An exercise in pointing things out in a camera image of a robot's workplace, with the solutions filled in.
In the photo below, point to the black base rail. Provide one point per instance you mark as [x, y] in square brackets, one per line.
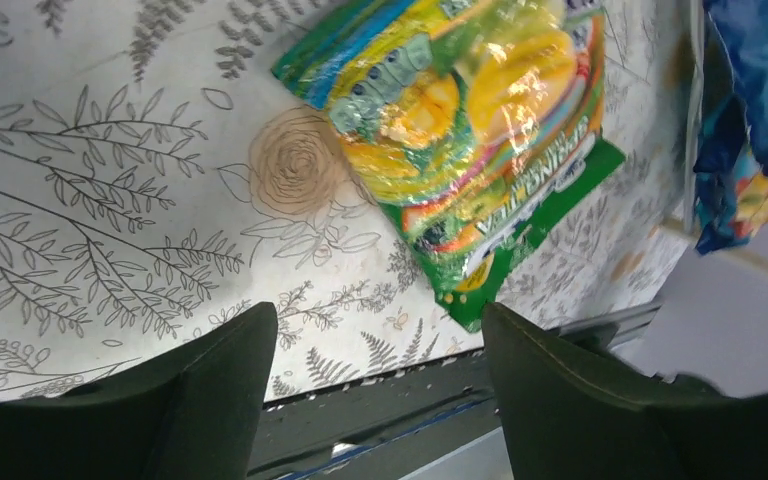
[485, 414]

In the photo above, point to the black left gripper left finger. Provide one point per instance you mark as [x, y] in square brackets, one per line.
[190, 413]

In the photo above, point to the green Fox's candy bag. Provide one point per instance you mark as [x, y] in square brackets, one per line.
[475, 125]

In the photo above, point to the blue Slendy candy bag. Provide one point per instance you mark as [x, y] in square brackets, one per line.
[731, 166]

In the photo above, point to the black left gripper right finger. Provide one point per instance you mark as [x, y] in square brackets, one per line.
[622, 417]

